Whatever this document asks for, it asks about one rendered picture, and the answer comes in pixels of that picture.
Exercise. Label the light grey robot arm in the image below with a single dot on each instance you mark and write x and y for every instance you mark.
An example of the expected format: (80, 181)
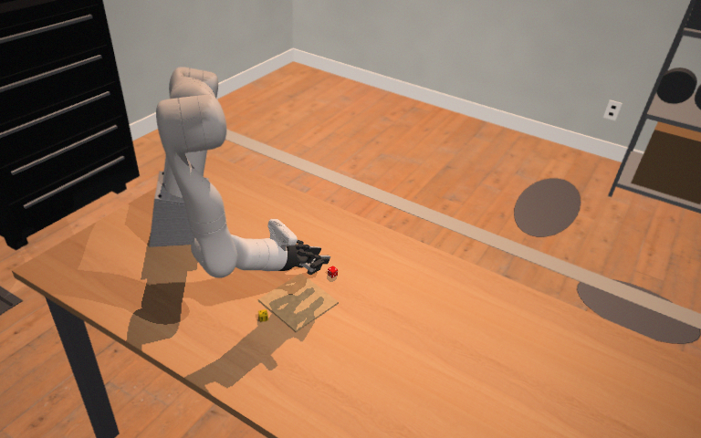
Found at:
(198, 124)

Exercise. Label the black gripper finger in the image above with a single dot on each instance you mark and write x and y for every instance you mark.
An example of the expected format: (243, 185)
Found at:
(315, 266)
(314, 249)

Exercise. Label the tan flat mat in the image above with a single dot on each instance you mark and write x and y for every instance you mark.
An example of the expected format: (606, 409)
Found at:
(298, 302)

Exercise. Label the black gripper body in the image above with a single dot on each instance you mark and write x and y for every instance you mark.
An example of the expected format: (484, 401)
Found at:
(294, 259)

